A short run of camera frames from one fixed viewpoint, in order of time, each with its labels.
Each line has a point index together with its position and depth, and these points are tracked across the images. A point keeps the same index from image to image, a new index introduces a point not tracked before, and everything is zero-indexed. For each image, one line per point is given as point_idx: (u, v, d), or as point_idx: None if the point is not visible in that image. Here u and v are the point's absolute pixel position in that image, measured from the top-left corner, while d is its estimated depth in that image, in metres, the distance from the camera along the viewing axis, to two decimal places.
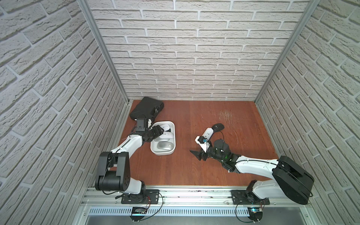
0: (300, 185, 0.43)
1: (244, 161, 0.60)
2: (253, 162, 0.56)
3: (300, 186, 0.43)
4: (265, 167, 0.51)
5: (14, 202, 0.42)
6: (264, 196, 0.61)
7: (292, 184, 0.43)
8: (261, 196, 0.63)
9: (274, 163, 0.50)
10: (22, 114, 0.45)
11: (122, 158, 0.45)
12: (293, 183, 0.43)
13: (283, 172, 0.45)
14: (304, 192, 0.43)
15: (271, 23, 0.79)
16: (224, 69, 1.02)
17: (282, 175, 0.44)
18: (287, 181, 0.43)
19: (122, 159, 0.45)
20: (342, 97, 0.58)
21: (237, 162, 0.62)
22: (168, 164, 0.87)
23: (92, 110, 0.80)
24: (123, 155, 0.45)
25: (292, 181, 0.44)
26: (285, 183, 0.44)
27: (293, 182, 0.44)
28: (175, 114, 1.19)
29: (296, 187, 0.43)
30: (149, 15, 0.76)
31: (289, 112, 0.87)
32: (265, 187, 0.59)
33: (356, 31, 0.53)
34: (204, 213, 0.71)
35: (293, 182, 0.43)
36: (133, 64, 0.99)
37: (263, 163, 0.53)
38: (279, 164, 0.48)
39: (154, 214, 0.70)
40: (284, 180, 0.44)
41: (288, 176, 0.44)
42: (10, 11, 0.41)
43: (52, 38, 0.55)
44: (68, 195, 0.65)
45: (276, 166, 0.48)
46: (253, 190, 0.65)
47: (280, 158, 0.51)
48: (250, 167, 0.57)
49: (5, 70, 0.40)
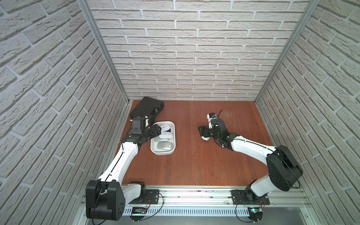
0: (288, 174, 0.45)
1: (242, 140, 0.61)
2: (251, 145, 0.56)
3: (288, 175, 0.45)
4: (261, 151, 0.51)
5: (14, 202, 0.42)
6: (261, 192, 0.62)
7: (281, 171, 0.44)
8: (258, 194, 0.63)
9: (271, 149, 0.50)
10: (22, 114, 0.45)
11: (112, 191, 0.39)
12: (283, 171, 0.44)
13: (277, 159, 0.45)
14: (290, 181, 0.44)
15: (271, 23, 0.79)
16: (224, 69, 1.02)
17: (275, 161, 0.45)
18: (278, 167, 0.44)
19: (111, 192, 0.39)
20: (342, 97, 0.58)
21: (233, 141, 0.63)
22: (168, 164, 0.87)
23: (92, 110, 0.80)
24: (112, 188, 0.39)
25: (282, 168, 0.45)
26: (275, 169, 0.46)
27: (283, 169, 0.45)
28: (175, 114, 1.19)
29: (284, 175, 0.44)
30: (149, 15, 0.76)
31: (289, 112, 0.87)
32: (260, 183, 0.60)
33: (356, 31, 0.53)
34: (205, 213, 0.71)
35: (283, 170, 0.45)
36: (133, 64, 0.99)
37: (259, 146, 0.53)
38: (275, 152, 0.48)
39: (155, 214, 0.70)
40: (275, 165, 0.45)
41: (279, 163, 0.45)
42: (10, 11, 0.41)
43: (53, 38, 0.55)
44: (68, 196, 0.65)
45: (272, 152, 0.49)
46: (251, 187, 0.66)
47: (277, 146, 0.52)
48: (244, 147, 0.58)
49: (5, 70, 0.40)
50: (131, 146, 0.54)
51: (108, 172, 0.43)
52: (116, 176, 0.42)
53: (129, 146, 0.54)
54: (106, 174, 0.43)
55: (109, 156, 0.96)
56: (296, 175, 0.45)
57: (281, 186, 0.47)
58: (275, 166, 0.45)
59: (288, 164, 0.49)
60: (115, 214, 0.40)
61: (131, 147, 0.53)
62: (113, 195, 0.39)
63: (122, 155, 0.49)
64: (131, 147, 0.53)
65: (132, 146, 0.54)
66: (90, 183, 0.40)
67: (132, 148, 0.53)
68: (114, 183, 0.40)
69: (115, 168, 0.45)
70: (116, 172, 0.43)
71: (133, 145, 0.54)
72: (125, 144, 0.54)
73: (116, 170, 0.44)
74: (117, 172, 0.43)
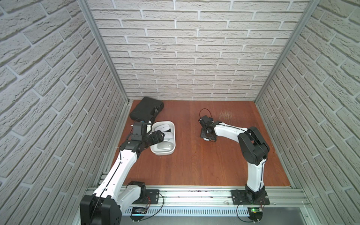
0: (256, 150, 0.54)
1: (223, 125, 0.69)
2: (228, 127, 0.66)
3: (255, 150, 0.54)
4: (236, 131, 0.60)
5: (14, 203, 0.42)
6: (257, 188, 0.63)
7: (250, 146, 0.53)
8: (255, 189, 0.64)
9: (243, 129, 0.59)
10: (22, 114, 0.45)
11: (106, 207, 0.38)
12: (251, 146, 0.53)
13: (247, 136, 0.54)
14: (257, 155, 0.53)
15: (271, 23, 0.79)
16: (224, 69, 1.02)
17: (245, 138, 0.54)
18: (245, 142, 0.54)
19: (106, 209, 0.38)
20: (341, 97, 0.58)
21: (216, 125, 0.72)
22: (168, 164, 0.87)
23: (92, 110, 0.80)
24: (107, 205, 0.38)
25: (251, 144, 0.53)
26: (243, 145, 0.55)
27: (251, 145, 0.53)
28: (175, 114, 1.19)
29: (252, 150, 0.53)
30: (149, 15, 0.76)
31: (289, 112, 0.87)
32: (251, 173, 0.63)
33: (356, 31, 0.53)
34: (204, 213, 0.71)
35: (251, 145, 0.53)
36: (133, 64, 0.99)
37: (234, 128, 0.62)
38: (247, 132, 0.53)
39: (155, 214, 0.70)
40: (244, 142, 0.54)
41: (248, 139, 0.54)
42: (10, 11, 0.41)
43: (53, 38, 0.55)
44: (68, 196, 0.65)
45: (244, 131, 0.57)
46: (248, 184, 0.67)
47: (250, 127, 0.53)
48: (224, 130, 0.68)
49: (5, 70, 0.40)
50: (129, 155, 0.51)
51: (103, 185, 0.42)
52: (111, 190, 0.41)
53: (126, 154, 0.51)
54: (101, 188, 0.41)
55: (110, 156, 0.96)
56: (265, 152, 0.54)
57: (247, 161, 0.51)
58: (243, 141, 0.54)
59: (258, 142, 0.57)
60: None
61: (130, 156, 0.51)
62: (107, 213, 0.38)
63: (119, 165, 0.48)
64: (129, 156, 0.51)
65: (130, 155, 0.51)
66: (85, 198, 0.39)
67: (130, 157, 0.51)
68: (108, 199, 0.39)
69: (111, 180, 0.43)
70: (113, 187, 0.42)
71: (131, 154, 0.52)
72: (123, 153, 0.52)
73: (112, 184, 0.43)
74: (113, 186, 0.42)
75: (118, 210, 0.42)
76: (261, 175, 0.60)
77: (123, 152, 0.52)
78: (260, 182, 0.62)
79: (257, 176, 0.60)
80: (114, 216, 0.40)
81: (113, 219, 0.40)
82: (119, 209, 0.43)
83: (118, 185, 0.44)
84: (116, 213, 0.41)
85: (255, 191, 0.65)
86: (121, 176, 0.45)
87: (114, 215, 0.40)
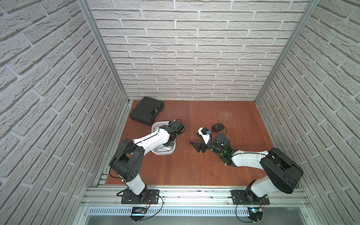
0: (288, 176, 0.45)
1: (240, 153, 0.64)
2: (246, 154, 0.60)
3: (287, 176, 0.45)
4: (256, 158, 0.54)
5: (14, 203, 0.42)
6: (262, 194, 0.62)
7: (278, 172, 0.45)
8: (259, 194, 0.63)
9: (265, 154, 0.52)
10: (22, 114, 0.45)
11: (137, 153, 0.46)
12: (280, 173, 0.45)
13: (271, 162, 0.47)
14: (291, 182, 0.44)
15: (271, 23, 0.79)
16: (224, 69, 1.02)
17: (269, 162, 0.47)
18: (271, 167, 0.46)
19: (136, 154, 0.46)
20: (341, 97, 0.58)
21: (233, 155, 0.66)
22: (168, 164, 0.87)
23: (93, 110, 0.81)
24: (138, 151, 0.46)
25: (278, 169, 0.46)
26: (271, 171, 0.47)
27: (279, 171, 0.46)
28: (175, 114, 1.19)
29: (282, 176, 0.45)
30: (149, 15, 0.76)
31: (289, 112, 0.87)
32: (259, 183, 0.60)
33: (356, 31, 0.53)
34: (204, 213, 0.71)
35: (279, 170, 0.46)
36: (133, 64, 0.99)
37: (254, 154, 0.56)
38: (270, 156, 0.51)
39: (155, 214, 0.71)
40: (270, 167, 0.47)
41: (274, 164, 0.47)
42: (10, 11, 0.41)
43: (52, 38, 0.55)
44: (68, 195, 0.65)
45: (266, 156, 0.51)
46: (251, 188, 0.66)
47: (270, 149, 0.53)
48: (242, 159, 0.61)
49: (5, 70, 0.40)
50: (164, 134, 0.61)
51: (140, 138, 0.51)
52: (145, 144, 0.49)
53: (163, 132, 0.60)
54: (139, 139, 0.50)
55: (109, 156, 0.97)
56: (295, 176, 0.45)
57: (282, 189, 0.47)
58: (270, 168, 0.47)
59: (285, 167, 0.48)
60: (127, 176, 0.45)
61: (164, 136, 0.61)
62: (136, 158, 0.45)
63: (155, 134, 0.57)
64: (164, 135, 0.61)
65: (166, 135, 0.62)
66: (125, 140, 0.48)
67: (164, 135, 0.61)
68: (140, 149, 0.46)
69: (146, 139, 0.52)
70: (146, 144, 0.50)
71: (167, 134, 0.63)
72: (162, 131, 0.61)
73: (146, 142, 0.50)
74: (146, 143, 0.50)
75: (139, 163, 0.48)
76: (269, 189, 0.56)
77: (162, 130, 0.61)
78: (267, 192, 0.58)
79: (263, 185, 0.58)
80: (137, 163, 0.46)
81: (135, 166, 0.46)
82: (139, 164, 0.49)
83: (148, 146, 0.52)
84: (138, 163, 0.48)
85: (260, 197, 0.64)
86: (153, 141, 0.55)
87: (137, 164, 0.47)
